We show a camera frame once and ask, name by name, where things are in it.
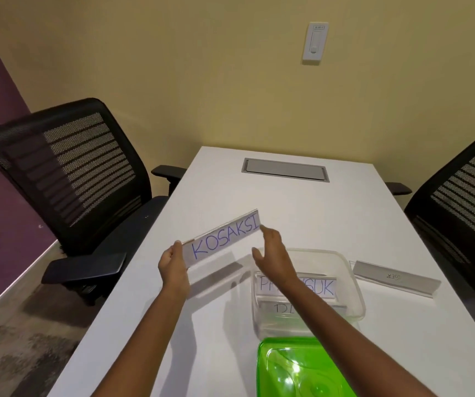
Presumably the person's left hand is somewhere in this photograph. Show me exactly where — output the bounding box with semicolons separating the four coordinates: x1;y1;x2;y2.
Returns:
157;240;192;292

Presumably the person's right hand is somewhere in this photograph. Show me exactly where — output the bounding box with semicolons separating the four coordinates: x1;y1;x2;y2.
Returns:
252;225;300;290

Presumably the clear plastic container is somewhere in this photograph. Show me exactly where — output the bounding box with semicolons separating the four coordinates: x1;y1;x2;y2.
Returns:
252;248;366;340

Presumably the green plastic lid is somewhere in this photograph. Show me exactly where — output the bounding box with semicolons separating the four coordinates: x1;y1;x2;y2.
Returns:
256;336;358;397

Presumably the person's left forearm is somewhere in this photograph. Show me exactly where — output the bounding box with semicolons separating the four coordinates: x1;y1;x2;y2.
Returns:
92;283;192;397

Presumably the person's right forearm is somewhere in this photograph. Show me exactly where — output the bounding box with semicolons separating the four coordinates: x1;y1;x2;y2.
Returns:
277;278;439;397

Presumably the black mesh office chair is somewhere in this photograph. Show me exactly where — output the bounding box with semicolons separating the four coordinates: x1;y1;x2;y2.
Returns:
0;98;188;307
385;124;475;334

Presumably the grey table cable hatch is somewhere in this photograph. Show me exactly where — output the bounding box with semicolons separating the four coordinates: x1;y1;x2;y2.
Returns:
241;157;330;184

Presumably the white wall switch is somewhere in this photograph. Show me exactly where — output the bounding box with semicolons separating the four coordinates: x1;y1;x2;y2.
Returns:
301;22;329;65

